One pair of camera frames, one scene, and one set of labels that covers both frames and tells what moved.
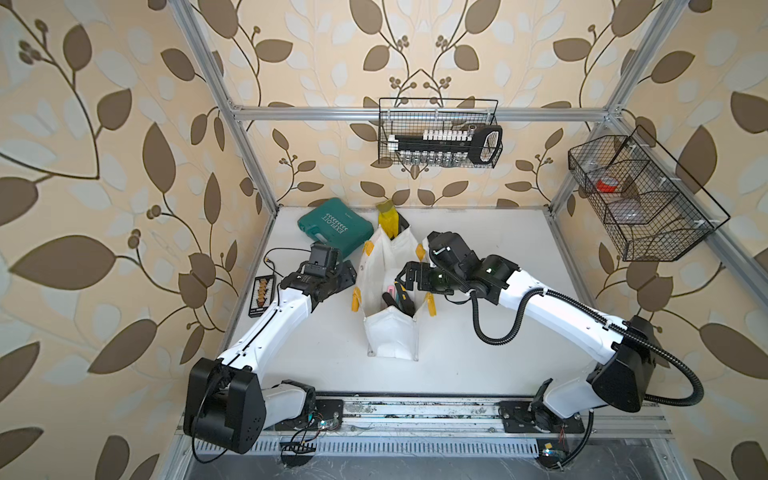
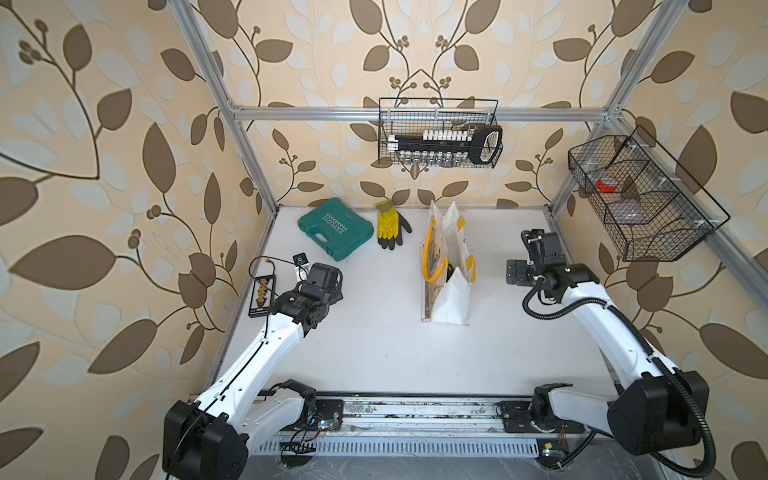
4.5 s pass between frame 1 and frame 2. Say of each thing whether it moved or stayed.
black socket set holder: stayed
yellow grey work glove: stayed
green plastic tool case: stayed
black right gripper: moved
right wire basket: stayed
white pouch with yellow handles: moved
